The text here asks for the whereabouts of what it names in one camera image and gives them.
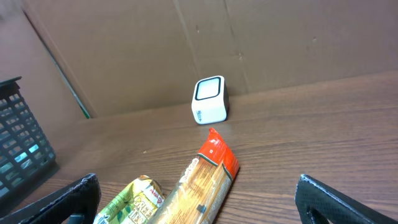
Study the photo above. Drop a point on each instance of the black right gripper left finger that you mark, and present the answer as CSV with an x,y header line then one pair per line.
x,y
76,203

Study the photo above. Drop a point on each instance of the green tea packet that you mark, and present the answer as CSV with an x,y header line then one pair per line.
x,y
135,204

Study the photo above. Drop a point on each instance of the spaghetti pack with red ends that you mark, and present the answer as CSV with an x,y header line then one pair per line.
x,y
203,186

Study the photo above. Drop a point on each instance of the white barcode scanner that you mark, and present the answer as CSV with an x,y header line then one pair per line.
x,y
210,101

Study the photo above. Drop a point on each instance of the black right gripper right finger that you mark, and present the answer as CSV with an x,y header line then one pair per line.
x,y
319,203

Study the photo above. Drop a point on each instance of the brown cardboard backdrop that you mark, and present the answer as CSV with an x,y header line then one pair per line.
x,y
122,56

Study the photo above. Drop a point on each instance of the grey plastic basket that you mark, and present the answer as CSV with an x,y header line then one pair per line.
x,y
26,154

